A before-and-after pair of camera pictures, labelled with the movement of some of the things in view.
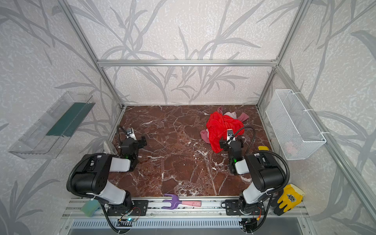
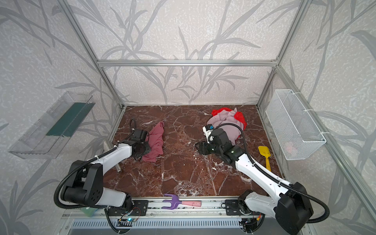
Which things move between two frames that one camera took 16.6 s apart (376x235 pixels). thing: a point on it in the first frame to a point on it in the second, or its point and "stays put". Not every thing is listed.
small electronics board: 124,222 stays put
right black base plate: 235,207 stays put
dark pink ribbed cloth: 241,117 to 155,140
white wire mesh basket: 297,135 stays put
